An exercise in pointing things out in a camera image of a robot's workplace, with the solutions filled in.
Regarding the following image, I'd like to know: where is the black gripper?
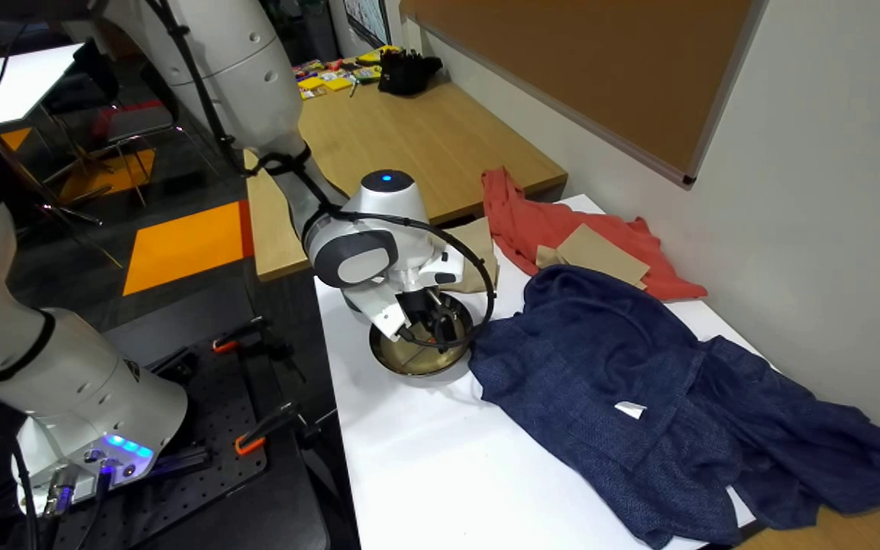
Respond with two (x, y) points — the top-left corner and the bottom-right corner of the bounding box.
(397, 286), (478, 358)

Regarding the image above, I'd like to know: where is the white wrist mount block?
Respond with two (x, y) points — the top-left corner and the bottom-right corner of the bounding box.
(401, 248), (468, 289)

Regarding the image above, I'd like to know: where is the white connector plate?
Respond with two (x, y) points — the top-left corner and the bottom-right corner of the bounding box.
(370, 301), (408, 343)

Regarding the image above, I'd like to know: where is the long wooden table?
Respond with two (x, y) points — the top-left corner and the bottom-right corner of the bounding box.
(293, 72), (570, 229)

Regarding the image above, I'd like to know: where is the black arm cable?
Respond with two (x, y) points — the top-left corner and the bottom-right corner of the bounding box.
(148, 0), (502, 334)

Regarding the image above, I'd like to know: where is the cork pin board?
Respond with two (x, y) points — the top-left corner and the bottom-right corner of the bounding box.
(397, 0), (770, 189)

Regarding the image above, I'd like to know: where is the large orange floor mat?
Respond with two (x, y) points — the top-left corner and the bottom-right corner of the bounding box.
(118, 200), (258, 301)

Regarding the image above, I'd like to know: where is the black tripod stand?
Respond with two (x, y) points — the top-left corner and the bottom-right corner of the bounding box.
(0, 102), (158, 270)

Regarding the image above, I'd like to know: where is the orange black bar clamp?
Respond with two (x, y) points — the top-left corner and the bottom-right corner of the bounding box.
(232, 399), (304, 462)
(205, 314), (272, 360)

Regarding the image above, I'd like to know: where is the brown cardboard piece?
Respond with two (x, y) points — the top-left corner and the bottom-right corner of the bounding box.
(533, 224), (654, 292)

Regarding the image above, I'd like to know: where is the red cloth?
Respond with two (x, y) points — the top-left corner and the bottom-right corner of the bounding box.
(478, 165), (711, 305)

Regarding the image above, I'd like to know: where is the golden metal bowl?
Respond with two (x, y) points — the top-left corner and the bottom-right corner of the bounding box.
(368, 292), (481, 380)

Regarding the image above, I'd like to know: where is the small light wooden board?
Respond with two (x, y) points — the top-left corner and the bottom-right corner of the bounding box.
(241, 147), (361, 283)

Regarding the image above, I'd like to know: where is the white flat panel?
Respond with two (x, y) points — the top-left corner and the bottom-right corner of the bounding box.
(0, 41), (88, 133)

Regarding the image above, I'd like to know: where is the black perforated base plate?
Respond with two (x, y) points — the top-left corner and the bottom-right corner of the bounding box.
(47, 340), (272, 550)

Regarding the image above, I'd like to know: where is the tan cardboard sheet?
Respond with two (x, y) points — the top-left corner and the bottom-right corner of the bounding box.
(448, 214), (502, 297)

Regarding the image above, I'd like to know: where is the black robot stand top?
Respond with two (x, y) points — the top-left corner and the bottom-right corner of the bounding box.
(52, 277), (357, 550)

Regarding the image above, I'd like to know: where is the dark blue bathrobe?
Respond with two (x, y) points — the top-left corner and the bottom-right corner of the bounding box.
(468, 266), (880, 550)

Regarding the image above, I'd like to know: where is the black fabric bundle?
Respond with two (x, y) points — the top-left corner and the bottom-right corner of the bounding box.
(376, 46), (446, 102)

